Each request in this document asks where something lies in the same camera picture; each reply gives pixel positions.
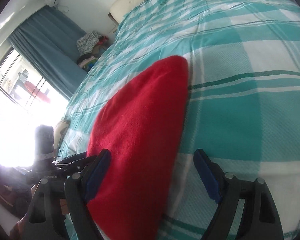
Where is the red knit sweater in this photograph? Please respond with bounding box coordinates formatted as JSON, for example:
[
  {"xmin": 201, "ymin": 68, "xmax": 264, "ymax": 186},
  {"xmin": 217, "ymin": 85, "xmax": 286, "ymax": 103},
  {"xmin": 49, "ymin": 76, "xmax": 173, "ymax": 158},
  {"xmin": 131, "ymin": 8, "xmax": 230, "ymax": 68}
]
[{"xmin": 87, "ymin": 56, "xmax": 189, "ymax": 239}]

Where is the teal plaid bed cover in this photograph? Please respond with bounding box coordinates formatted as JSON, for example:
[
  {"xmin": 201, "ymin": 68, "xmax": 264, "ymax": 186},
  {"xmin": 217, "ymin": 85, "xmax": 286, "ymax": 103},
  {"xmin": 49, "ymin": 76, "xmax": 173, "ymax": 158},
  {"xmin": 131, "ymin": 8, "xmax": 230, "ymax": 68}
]
[{"xmin": 58, "ymin": 0, "xmax": 300, "ymax": 239}]

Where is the blue window curtain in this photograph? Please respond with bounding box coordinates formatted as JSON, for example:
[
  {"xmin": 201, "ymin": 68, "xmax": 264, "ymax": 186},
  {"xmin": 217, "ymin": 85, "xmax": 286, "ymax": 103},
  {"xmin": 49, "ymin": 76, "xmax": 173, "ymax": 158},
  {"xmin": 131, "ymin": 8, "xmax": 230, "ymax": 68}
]
[{"xmin": 8, "ymin": 6, "xmax": 87, "ymax": 99}]

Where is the pile of clothes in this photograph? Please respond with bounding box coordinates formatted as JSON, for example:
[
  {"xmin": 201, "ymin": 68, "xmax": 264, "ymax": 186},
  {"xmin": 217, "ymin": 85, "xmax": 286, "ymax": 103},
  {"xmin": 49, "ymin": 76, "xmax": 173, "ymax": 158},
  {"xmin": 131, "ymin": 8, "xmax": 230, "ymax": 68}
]
[{"xmin": 76, "ymin": 31, "xmax": 109, "ymax": 73}]

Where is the beige patterned pillow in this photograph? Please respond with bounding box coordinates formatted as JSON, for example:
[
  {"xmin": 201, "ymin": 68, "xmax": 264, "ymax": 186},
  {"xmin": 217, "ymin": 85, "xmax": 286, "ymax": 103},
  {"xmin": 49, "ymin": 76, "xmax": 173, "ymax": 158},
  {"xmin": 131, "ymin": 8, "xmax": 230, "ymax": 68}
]
[{"xmin": 53, "ymin": 119, "xmax": 70, "ymax": 152}]

